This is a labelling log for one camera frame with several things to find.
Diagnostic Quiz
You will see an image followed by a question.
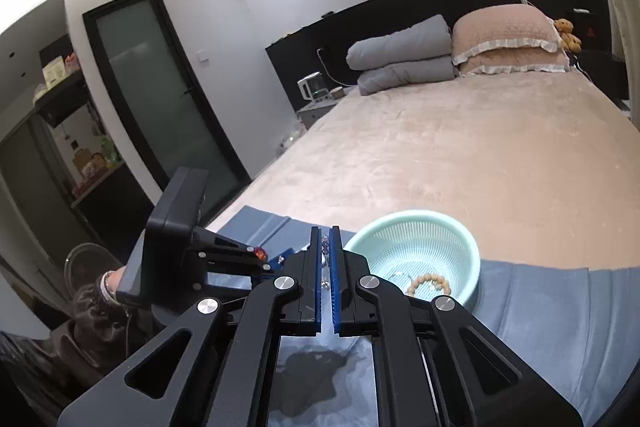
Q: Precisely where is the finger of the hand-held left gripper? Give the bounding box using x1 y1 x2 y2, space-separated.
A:
192 227 271 264
197 259 281 295

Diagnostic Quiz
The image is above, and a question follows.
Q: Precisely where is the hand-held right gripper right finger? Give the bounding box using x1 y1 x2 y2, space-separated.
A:
330 225 583 427

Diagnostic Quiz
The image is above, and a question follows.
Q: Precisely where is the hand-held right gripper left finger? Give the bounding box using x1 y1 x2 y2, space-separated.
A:
56 226 322 427

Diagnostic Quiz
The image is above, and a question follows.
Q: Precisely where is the pale crystal bead bracelet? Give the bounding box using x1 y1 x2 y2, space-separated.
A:
320 234 332 293

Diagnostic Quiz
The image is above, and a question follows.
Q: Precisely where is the orange bead bracelet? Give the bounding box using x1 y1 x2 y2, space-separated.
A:
407 273 452 299

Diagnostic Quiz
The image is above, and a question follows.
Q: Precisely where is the mint green plastic basket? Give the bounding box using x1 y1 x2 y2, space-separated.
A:
344 209 482 308

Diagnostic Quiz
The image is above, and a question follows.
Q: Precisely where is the person's left forearm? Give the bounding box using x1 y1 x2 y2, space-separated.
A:
50 269 131 368

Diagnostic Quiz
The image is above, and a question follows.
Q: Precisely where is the blue clip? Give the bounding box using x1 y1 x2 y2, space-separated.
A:
267 248 297 275

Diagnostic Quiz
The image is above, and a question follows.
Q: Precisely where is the black framed glass door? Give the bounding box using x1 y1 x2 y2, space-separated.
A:
82 0 252 208

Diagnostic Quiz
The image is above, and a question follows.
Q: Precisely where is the round floor fan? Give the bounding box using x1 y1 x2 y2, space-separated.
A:
65 243 126 303

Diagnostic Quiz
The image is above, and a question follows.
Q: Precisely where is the grey nightstand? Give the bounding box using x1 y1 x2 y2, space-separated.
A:
297 89 358 130

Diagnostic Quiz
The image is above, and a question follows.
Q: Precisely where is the bed with beige blanket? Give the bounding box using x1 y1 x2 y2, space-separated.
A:
205 72 640 427

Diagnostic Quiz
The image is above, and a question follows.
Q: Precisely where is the white kettle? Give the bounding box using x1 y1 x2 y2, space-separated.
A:
297 72 328 102

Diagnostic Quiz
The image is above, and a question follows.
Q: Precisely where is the blue cloth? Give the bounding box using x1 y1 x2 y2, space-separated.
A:
205 205 633 427

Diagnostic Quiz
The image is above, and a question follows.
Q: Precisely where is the grey folded quilt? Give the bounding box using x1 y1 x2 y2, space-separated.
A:
346 14 453 71
357 56 458 96

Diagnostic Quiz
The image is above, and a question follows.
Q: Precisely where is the black headboard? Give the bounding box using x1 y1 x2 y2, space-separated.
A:
265 0 628 128

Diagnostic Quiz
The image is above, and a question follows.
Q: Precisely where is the beige frilled pillow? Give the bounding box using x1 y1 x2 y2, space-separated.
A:
457 47 571 78
451 4 568 66

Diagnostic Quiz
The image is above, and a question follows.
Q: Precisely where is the black nightstand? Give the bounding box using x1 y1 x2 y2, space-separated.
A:
570 49 628 100

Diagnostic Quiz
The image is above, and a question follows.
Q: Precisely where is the brown teddy bear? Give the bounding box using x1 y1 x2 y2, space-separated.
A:
554 18 583 54

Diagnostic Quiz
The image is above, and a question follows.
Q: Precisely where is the cream curtain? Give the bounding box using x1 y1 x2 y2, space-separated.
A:
595 0 640 118

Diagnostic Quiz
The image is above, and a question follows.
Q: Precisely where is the beaded wrist bracelet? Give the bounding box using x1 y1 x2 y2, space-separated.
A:
101 271 121 305

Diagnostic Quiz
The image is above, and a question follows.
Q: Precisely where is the black wall shelf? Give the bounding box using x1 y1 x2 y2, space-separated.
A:
32 34 126 208

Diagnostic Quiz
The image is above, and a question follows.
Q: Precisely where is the white charging cable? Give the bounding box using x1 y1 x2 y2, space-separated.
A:
316 47 358 88

